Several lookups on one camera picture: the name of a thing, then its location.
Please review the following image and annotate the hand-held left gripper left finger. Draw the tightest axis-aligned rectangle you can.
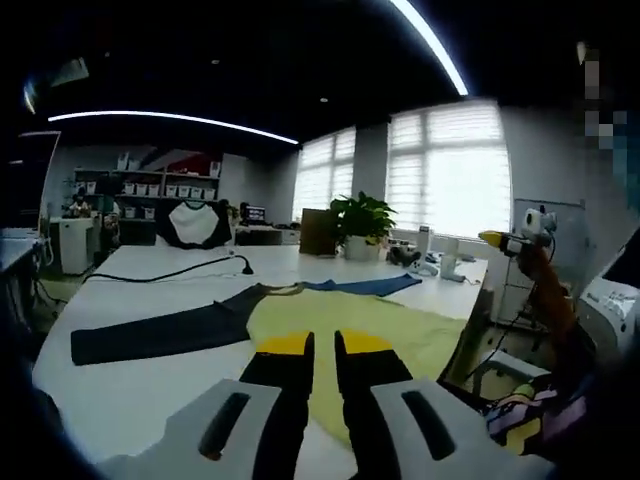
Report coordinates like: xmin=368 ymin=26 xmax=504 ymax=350
xmin=98 ymin=330 xmax=317 ymax=480

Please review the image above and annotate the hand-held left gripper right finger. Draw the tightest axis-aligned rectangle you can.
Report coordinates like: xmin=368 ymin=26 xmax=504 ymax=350
xmin=333 ymin=329 xmax=552 ymax=480

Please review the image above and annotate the yellow blue black garment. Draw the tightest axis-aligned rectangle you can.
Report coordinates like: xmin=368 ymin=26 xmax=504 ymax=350
xmin=69 ymin=273 xmax=469 ymax=450

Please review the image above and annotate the person's right hand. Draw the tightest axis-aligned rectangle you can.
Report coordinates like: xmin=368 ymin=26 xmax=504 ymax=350
xmin=515 ymin=246 xmax=550 ymax=280

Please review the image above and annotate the white tumbler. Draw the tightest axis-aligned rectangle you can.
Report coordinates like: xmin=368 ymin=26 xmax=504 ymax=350
xmin=439 ymin=236 xmax=462 ymax=281

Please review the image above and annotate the tall white bottle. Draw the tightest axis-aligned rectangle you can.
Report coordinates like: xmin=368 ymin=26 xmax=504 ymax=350
xmin=416 ymin=225 xmax=433 ymax=262

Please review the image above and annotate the grey neck pillow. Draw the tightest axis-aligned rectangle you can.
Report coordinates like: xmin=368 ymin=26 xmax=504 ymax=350
xmin=389 ymin=247 xmax=422 ymax=267

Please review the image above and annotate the white chest-worn device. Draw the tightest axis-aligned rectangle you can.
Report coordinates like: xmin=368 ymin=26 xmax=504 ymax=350
xmin=578 ymin=249 xmax=640 ymax=362

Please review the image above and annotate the white chair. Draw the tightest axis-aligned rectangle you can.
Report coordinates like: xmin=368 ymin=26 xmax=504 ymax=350
xmin=468 ymin=348 xmax=552 ymax=402

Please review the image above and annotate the brown cardboard box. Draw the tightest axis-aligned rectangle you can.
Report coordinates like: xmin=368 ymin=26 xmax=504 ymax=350
xmin=299 ymin=207 xmax=338 ymax=257

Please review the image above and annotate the potted green plant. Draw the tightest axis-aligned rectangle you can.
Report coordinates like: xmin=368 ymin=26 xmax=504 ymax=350
xmin=329 ymin=190 xmax=399 ymax=262

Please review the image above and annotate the black and white shirt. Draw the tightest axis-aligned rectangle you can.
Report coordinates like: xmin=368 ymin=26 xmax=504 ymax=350
xmin=156 ymin=198 xmax=234 ymax=250

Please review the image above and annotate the curved ceiling light strip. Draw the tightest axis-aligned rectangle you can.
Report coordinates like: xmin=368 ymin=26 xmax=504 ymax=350
xmin=388 ymin=0 xmax=470 ymax=97

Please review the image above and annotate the storage shelf with white bins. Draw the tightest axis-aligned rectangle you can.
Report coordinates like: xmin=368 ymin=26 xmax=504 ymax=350
xmin=73 ymin=158 xmax=223 ymax=234

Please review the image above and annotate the white cabinet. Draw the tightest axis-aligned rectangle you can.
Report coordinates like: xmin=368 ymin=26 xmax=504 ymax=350
xmin=58 ymin=216 xmax=97 ymax=276

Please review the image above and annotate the straight ceiling light strip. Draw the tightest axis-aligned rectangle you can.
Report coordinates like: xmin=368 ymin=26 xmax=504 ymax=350
xmin=47 ymin=110 xmax=301 ymax=147

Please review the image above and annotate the black power cable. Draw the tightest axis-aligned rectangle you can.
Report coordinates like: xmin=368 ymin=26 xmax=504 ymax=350
xmin=81 ymin=254 xmax=257 ymax=285

